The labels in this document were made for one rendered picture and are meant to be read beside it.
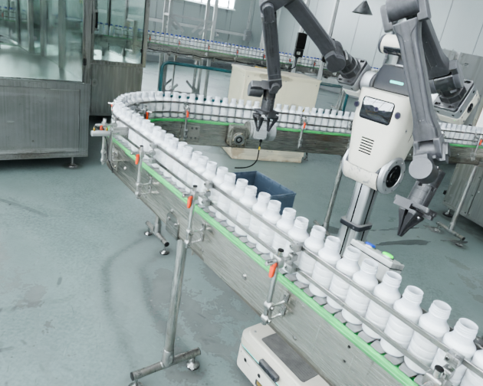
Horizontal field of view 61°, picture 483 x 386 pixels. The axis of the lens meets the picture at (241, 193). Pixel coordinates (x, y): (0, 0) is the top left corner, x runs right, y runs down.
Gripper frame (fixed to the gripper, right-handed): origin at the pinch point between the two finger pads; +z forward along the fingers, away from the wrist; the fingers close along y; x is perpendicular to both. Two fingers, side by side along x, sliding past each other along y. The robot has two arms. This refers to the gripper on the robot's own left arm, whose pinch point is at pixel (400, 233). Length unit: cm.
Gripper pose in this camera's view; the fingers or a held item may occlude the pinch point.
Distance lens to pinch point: 120.6
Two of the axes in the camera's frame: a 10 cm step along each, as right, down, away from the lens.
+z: -4.3, 9.0, 1.2
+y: 5.8, 3.8, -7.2
